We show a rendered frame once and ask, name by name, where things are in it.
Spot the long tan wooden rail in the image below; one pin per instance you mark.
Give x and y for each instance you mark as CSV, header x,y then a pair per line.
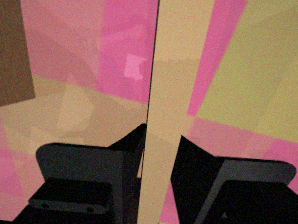
x,y
181,28

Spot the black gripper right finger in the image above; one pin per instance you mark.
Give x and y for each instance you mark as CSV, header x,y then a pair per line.
x,y
197,177

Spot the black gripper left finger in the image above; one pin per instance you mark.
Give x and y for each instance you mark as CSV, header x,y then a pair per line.
x,y
117,164

